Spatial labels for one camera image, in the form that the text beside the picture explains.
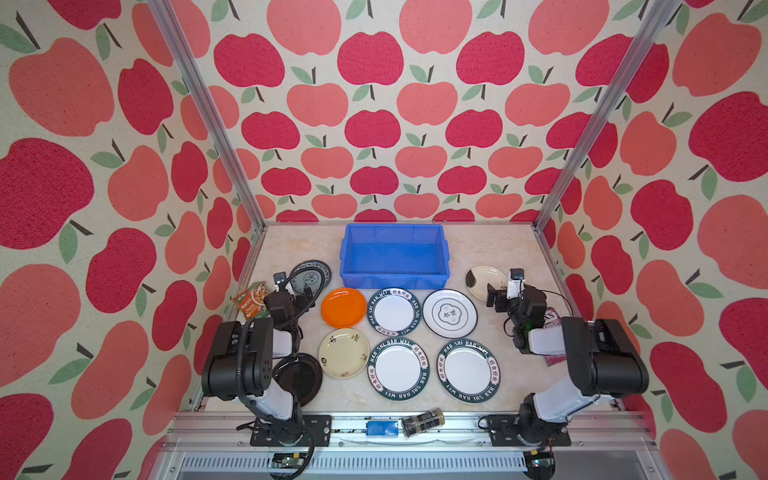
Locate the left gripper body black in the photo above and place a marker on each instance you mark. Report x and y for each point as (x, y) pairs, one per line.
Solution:
(301, 302)

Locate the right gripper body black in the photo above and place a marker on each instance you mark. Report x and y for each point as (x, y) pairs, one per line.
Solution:
(500, 297)

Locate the cream plate black spot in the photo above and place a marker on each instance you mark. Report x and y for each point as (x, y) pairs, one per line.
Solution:
(479, 277)

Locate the teal blue floral plate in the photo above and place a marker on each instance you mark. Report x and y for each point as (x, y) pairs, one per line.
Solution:
(312, 275)

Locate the white plate clover emblem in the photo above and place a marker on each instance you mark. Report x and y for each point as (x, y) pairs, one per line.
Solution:
(450, 314)

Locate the green rim plate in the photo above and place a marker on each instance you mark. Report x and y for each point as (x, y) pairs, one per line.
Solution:
(394, 312)
(398, 369)
(468, 371)

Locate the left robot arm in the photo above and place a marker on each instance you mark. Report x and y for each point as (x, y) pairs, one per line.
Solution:
(258, 363)

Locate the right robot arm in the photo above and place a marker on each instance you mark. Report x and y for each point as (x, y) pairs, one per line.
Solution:
(602, 361)

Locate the blue plastic bin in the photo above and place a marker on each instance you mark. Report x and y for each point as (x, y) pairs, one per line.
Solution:
(409, 256)

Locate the purple candy bag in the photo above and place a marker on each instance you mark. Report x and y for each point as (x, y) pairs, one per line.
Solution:
(554, 342)

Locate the green orange snack packet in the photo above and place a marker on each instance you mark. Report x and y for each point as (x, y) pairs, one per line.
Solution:
(251, 302)

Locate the orange plastic plate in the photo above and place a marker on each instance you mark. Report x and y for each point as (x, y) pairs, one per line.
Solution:
(343, 308)

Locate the cream floral plate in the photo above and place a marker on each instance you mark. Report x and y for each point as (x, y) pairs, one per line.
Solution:
(344, 353)

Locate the blue small box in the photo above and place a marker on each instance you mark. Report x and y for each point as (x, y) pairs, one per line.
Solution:
(382, 428)

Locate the green circuit board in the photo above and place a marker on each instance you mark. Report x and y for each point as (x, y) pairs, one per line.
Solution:
(287, 461)

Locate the black cylindrical part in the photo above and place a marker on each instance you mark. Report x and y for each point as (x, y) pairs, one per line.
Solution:
(417, 424)

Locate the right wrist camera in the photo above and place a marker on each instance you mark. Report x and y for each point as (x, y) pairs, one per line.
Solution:
(515, 283)

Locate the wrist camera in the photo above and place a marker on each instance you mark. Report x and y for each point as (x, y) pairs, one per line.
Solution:
(515, 283)
(279, 279)

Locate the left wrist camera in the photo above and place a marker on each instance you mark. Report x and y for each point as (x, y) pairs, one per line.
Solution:
(279, 279)

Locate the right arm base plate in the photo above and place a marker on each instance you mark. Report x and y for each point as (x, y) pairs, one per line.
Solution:
(515, 430)

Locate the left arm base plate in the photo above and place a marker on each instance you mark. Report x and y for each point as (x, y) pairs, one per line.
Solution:
(313, 427)

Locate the aluminium front rail frame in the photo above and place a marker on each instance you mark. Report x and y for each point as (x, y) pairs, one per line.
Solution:
(605, 445)

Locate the left aluminium post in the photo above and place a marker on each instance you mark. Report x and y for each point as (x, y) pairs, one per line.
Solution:
(170, 27)

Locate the aluminium post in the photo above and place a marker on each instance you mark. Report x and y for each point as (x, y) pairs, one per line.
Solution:
(170, 27)
(655, 21)

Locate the right aluminium post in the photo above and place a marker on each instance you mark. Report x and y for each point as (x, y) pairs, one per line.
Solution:
(655, 21)

